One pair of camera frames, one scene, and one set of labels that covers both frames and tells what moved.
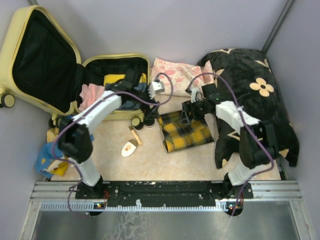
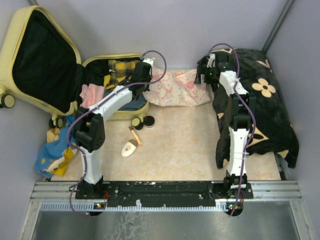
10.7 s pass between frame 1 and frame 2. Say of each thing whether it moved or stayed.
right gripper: moved
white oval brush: stayed
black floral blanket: stayed
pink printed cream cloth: moved
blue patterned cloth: stayed
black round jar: stayed
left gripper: moved
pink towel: stayed
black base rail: stayed
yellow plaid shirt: moved
